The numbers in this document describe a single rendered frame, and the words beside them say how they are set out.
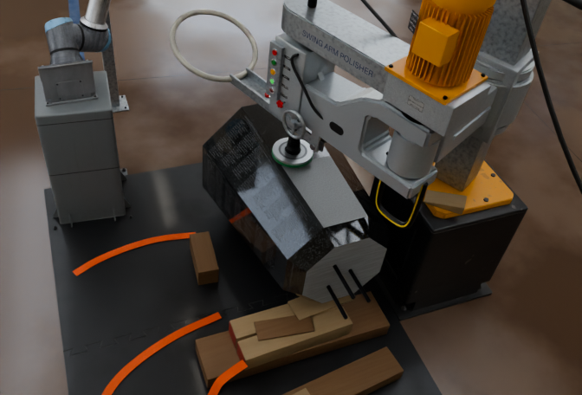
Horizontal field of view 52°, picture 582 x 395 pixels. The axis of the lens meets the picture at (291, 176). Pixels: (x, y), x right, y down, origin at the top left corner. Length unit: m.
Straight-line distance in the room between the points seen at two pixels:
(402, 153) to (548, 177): 2.62
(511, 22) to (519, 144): 2.49
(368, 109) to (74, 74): 1.66
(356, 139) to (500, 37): 0.77
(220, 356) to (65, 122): 1.50
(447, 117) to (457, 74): 0.16
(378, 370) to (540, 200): 2.02
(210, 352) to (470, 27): 2.03
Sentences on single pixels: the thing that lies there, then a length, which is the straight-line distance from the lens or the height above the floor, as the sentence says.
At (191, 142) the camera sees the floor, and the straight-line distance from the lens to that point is 4.49.
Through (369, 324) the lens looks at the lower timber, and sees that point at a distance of 3.40.
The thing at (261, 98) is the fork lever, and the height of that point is 1.11.
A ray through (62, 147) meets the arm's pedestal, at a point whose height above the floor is 0.62.
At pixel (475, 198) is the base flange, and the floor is 0.78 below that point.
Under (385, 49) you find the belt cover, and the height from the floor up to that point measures 1.69.
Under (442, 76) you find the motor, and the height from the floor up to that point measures 1.75.
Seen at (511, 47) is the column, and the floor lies 1.63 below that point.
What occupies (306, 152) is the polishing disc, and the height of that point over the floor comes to 0.88.
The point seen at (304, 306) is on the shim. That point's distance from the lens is 3.26.
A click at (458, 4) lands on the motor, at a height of 2.03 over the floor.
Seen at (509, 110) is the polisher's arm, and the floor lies 1.34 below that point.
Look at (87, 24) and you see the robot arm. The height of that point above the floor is 1.17.
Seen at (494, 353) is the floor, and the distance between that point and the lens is 3.67.
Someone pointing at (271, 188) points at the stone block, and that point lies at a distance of 3.08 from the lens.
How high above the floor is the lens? 2.87
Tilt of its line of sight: 42 degrees down
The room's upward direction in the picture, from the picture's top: 8 degrees clockwise
